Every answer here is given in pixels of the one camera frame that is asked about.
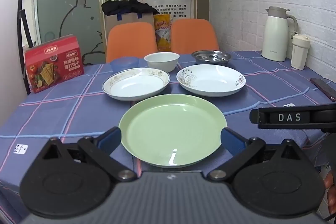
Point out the orange chair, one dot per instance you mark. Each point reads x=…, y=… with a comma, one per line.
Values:
x=194, y=35
x=128, y=40

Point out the blue plaid tablecloth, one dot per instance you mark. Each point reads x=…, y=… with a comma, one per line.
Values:
x=65, y=113

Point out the black metal frame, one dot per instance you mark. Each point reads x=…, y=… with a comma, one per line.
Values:
x=25, y=37

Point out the framed poster board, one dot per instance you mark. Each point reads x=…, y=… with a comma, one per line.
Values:
x=181, y=3

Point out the red cracker box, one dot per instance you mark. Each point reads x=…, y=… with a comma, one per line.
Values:
x=52, y=66

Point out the white thermos jug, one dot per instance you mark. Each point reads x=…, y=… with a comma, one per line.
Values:
x=274, y=35

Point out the person's right hand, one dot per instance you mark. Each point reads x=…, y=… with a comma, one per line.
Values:
x=331, y=187

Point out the green plate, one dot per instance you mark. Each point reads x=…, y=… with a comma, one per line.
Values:
x=170, y=124

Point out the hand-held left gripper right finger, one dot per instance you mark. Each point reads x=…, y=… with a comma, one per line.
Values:
x=231, y=141

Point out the cream tumbler cup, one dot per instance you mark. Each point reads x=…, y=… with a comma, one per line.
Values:
x=299, y=56

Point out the stainless steel bowl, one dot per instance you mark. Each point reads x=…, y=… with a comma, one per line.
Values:
x=210, y=57

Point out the black cloth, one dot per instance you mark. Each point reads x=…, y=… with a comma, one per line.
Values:
x=126, y=7

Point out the cardboard box with black cloth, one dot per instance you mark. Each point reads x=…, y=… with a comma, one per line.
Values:
x=131, y=19

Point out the white ceramic bowl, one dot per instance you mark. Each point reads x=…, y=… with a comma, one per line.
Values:
x=161, y=62

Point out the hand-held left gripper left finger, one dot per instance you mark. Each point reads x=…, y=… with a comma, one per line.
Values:
x=109, y=138

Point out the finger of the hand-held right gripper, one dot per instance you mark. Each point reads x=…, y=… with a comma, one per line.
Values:
x=254, y=116

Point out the white plate with vine print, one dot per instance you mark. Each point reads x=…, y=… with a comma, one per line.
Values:
x=212, y=79

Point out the yellow snack packet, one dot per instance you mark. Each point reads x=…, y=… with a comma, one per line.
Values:
x=162, y=29

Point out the blue plastic bowl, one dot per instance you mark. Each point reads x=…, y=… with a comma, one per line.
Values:
x=123, y=64

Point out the dark red phone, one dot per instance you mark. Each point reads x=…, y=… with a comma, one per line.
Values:
x=324, y=88

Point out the white plate with gold rim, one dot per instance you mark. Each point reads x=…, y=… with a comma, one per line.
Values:
x=136, y=85

